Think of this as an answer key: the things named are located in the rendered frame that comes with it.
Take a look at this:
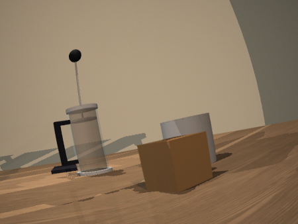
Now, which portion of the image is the grey cylinder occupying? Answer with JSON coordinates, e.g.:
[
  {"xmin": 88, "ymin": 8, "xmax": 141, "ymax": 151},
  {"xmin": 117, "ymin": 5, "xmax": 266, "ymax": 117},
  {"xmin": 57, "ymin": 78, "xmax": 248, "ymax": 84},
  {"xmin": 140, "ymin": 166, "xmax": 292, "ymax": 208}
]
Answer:
[{"xmin": 160, "ymin": 113, "xmax": 217, "ymax": 163}]

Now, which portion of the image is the glass french press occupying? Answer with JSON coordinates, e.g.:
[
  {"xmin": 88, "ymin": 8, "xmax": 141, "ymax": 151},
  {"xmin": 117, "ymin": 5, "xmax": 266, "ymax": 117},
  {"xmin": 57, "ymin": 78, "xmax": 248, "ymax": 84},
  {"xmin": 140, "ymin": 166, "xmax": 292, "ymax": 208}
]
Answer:
[{"xmin": 54, "ymin": 49, "xmax": 113, "ymax": 176}]

